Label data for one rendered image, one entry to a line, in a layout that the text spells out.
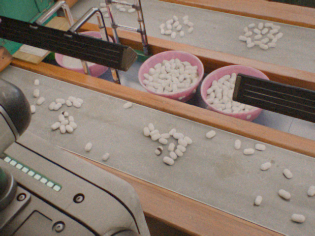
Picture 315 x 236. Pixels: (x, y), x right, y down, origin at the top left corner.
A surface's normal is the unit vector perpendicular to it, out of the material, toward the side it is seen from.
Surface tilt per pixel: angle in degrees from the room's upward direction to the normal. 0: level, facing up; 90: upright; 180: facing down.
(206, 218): 0
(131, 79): 0
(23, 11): 90
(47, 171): 4
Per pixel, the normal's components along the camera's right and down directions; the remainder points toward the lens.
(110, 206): 0.32, -0.49
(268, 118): -0.13, -0.67
